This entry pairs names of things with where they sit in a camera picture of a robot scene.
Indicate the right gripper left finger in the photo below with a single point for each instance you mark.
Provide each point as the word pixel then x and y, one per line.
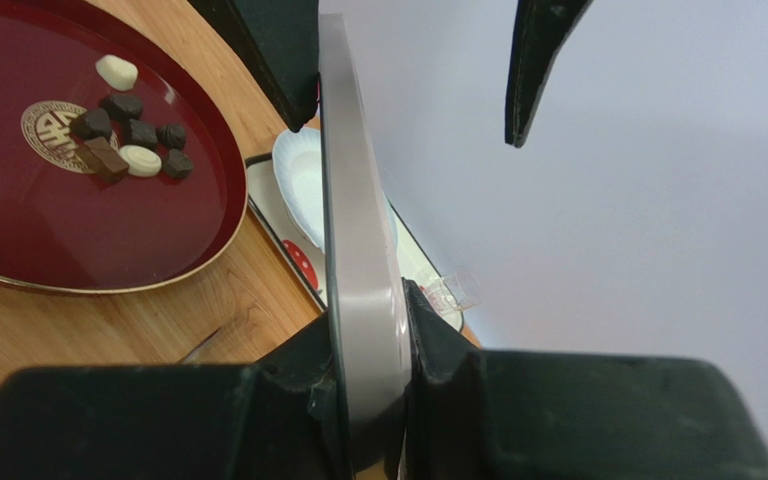
pixel 271 419

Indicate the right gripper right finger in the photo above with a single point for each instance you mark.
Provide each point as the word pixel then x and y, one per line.
pixel 489 414

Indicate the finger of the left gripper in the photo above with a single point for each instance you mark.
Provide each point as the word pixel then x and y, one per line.
pixel 278 42
pixel 541 28

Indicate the silver tin lid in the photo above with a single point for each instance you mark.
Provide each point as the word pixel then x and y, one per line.
pixel 366 302

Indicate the metal serving tongs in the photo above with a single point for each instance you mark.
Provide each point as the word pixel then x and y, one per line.
pixel 203 351

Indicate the white chocolate piece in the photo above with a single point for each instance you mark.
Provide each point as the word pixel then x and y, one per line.
pixel 118 73

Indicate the white paper plate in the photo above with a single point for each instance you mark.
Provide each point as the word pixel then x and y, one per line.
pixel 304 180

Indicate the small clear glass cup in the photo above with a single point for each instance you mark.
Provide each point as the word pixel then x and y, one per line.
pixel 453 293

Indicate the strawberry pattern tray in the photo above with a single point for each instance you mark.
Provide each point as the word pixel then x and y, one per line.
pixel 304 258

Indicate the red round tray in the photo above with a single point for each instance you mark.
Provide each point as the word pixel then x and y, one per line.
pixel 64 228

